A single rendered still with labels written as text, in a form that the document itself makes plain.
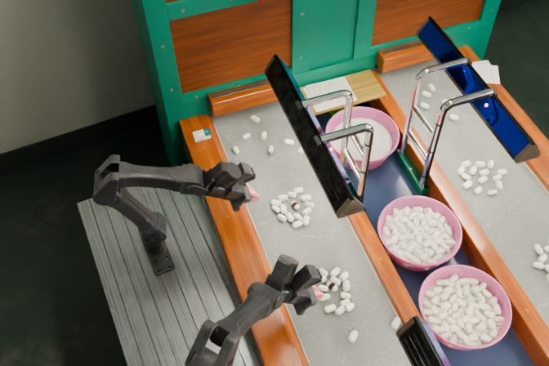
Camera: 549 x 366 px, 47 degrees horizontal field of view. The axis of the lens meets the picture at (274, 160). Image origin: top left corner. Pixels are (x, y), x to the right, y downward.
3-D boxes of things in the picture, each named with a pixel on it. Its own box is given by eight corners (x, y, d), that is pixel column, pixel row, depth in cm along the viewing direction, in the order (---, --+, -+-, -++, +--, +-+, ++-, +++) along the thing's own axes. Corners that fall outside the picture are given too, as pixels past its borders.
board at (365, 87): (305, 118, 233) (305, 116, 232) (291, 91, 242) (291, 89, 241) (386, 95, 240) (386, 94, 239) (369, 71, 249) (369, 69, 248)
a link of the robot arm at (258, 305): (259, 274, 166) (192, 331, 140) (288, 290, 163) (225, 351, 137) (248, 310, 171) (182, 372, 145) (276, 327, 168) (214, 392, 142)
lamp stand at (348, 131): (314, 230, 212) (319, 144, 178) (292, 186, 224) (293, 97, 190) (365, 215, 216) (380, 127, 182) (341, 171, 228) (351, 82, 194)
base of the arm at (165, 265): (153, 208, 210) (133, 216, 208) (172, 256, 198) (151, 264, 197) (157, 222, 216) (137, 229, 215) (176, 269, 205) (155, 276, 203)
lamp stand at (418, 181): (420, 198, 220) (444, 109, 186) (395, 157, 232) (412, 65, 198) (467, 183, 224) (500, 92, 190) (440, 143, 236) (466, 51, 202)
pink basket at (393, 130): (380, 188, 223) (382, 171, 216) (312, 161, 232) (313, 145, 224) (406, 138, 238) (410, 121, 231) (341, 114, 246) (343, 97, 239)
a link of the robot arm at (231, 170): (239, 161, 187) (207, 146, 181) (242, 183, 182) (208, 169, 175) (216, 181, 194) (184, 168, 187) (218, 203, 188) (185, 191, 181)
